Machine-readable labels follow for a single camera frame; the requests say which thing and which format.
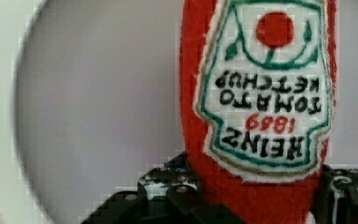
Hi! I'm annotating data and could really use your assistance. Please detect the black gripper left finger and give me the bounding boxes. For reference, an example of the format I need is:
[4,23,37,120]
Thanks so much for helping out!
[81,153,245,224]

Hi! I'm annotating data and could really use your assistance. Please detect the grey round plate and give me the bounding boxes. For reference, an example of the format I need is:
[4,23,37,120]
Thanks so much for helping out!
[13,0,358,224]

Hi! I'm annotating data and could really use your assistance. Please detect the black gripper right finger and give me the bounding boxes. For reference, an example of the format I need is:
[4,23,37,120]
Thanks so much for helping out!
[311,165,358,224]

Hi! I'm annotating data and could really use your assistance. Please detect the red plush ketchup bottle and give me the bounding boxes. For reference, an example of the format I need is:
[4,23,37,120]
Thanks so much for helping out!
[180,0,337,224]

